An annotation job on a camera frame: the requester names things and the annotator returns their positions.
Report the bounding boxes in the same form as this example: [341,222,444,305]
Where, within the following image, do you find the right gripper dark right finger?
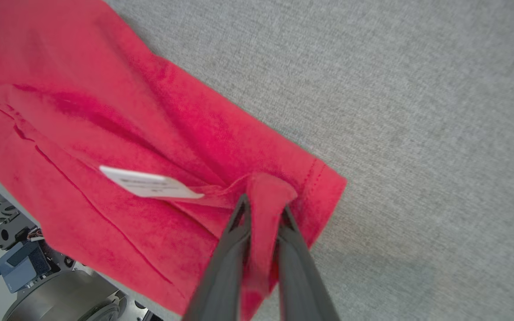
[277,205,342,321]

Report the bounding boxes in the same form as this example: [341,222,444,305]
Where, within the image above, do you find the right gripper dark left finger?
[181,194,251,321]

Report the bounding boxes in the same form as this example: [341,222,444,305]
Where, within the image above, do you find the red jersey with number print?
[0,0,348,321]

